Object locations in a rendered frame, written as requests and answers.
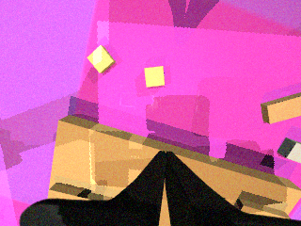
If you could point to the orange flat bar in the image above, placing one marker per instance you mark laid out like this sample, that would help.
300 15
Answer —
281 109

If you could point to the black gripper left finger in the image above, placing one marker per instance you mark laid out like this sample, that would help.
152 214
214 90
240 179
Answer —
138 204

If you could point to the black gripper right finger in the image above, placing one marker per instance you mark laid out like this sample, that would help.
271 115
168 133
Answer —
191 202

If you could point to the small white cube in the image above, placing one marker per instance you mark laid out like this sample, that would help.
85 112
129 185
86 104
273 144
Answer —
290 149

